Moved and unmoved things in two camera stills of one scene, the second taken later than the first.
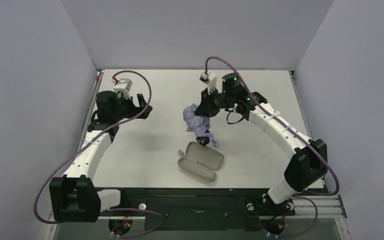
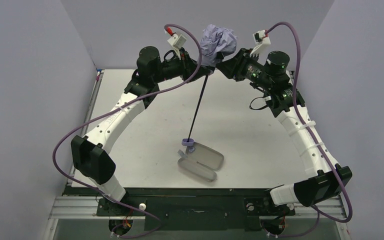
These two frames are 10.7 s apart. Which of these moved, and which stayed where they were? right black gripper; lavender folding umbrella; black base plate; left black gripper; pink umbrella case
Moved: right black gripper; left black gripper; lavender folding umbrella
Stayed: pink umbrella case; black base plate
